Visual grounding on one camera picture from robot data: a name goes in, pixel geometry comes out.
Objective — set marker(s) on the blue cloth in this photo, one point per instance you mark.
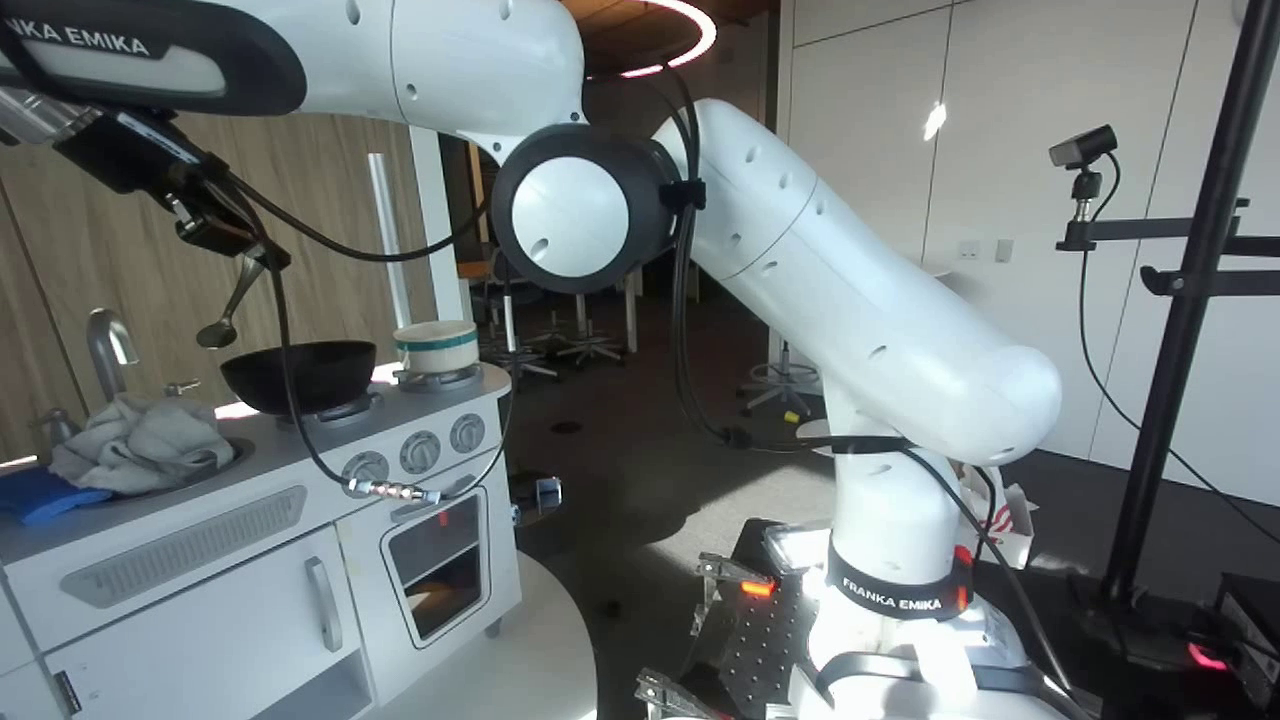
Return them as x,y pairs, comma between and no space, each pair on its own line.
40,501

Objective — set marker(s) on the black box with red light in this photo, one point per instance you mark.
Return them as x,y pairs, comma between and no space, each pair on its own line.
1233,641

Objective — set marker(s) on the silver toy faucet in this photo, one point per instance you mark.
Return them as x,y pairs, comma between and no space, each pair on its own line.
115,344

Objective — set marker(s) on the black camera on stand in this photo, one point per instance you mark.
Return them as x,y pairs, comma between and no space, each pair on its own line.
1083,145

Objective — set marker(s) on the white toy kitchen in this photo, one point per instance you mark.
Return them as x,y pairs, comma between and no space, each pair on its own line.
203,601

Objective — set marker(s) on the silver serving spoon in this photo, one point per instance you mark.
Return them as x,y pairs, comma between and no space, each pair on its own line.
241,285

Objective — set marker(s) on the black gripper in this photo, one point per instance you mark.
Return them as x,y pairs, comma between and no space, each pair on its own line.
140,155

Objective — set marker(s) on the white cup with green band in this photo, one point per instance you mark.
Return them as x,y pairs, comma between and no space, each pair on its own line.
437,351

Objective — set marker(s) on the black metal stand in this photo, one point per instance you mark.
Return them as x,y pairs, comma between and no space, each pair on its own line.
1185,333

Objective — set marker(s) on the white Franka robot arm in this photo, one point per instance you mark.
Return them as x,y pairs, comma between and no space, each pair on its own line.
854,307

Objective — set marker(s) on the white round table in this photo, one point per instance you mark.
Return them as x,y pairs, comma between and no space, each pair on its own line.
533,653

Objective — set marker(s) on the black small pan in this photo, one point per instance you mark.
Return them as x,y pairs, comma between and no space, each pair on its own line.
303,373

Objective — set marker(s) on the white crumpled cloth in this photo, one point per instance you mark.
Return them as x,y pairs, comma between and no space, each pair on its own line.
140,442

